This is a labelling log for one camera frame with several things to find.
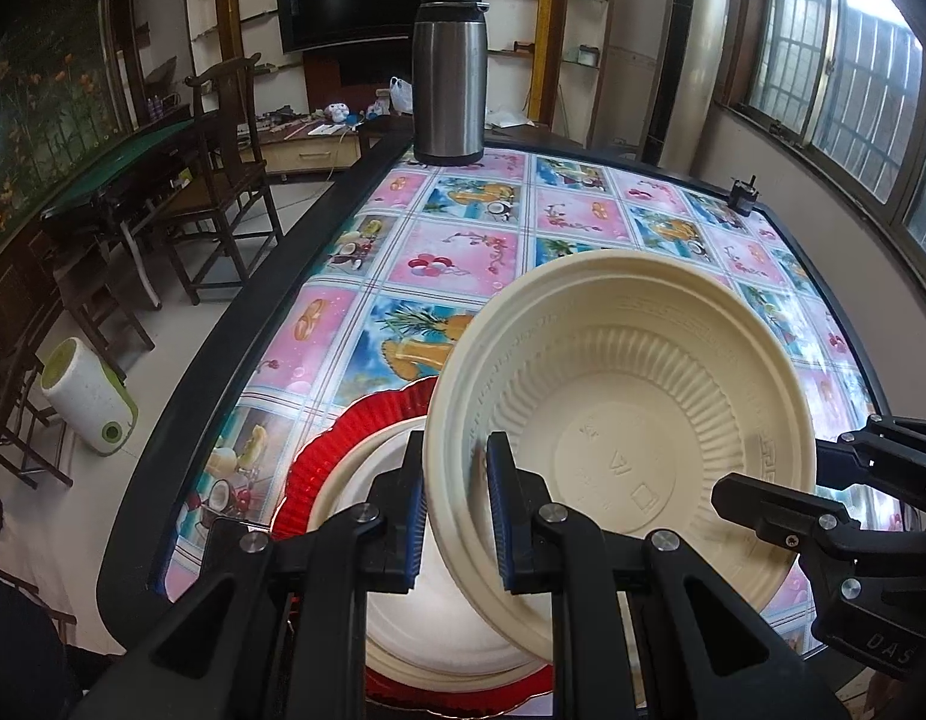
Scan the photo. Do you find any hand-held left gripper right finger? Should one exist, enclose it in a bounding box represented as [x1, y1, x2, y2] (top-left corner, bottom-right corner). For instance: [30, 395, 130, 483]
[485, 431, 831, 720]

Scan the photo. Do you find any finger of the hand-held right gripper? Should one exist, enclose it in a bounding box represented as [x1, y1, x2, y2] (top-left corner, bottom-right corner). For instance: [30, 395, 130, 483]
[710, 471, 926, 616]
[814, 416, 926, 512]

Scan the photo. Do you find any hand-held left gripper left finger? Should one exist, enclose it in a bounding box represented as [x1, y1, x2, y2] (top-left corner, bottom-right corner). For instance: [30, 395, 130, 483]
[73, 427, 434, 720]

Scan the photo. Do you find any red gold-rimmed plate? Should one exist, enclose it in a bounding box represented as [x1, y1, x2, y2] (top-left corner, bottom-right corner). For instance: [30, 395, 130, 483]
[271, 375, 558, 702]

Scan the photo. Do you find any large white bowl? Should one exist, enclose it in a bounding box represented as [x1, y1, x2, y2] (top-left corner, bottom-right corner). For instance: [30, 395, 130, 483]
[329, 416, 546, 680]

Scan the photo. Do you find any large beige patterned bowl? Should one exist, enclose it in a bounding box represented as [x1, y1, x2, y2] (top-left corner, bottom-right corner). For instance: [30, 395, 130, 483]
[424, 249, 818, 665]

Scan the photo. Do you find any printed plastic tablecloth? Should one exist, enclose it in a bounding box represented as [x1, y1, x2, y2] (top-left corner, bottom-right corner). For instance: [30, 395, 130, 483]
[163, 148, 895, 661]

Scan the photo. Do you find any small black device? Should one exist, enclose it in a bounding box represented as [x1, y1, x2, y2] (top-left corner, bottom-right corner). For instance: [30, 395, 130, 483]
[727, 174, 762, 217]

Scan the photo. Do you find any white and green appliance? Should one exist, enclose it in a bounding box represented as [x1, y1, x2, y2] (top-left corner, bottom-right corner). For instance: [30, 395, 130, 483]
[41, 337, 140, 457]

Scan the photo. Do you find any dark wooden chair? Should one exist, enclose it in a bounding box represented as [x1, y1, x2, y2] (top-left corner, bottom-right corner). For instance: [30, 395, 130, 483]
[50, 247, 156, 368]
[158, 54, 284, 306]

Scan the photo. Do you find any wooden television cabinet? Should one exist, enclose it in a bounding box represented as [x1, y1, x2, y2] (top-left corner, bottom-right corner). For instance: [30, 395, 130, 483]
[260, 124, 362, 181]

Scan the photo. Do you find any beige tower air conditioner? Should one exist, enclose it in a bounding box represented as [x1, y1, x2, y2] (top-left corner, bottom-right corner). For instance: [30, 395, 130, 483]
[639, 0, 732, 175]

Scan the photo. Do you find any barred window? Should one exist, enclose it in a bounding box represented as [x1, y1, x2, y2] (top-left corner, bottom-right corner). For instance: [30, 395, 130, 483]
[733, 0, 926, 256]

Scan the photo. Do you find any stainless steel thermos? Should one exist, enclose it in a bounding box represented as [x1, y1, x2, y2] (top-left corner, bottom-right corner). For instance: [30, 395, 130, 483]
[412, 0, 488, 166]

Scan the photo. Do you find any green topped table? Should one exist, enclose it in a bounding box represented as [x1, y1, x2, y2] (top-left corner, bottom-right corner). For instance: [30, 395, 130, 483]
[41, 116, 201, 308]

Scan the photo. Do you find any flower wall poster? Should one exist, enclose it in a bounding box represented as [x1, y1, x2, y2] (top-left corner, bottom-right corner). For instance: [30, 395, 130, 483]
[0, 0, 130, 256]

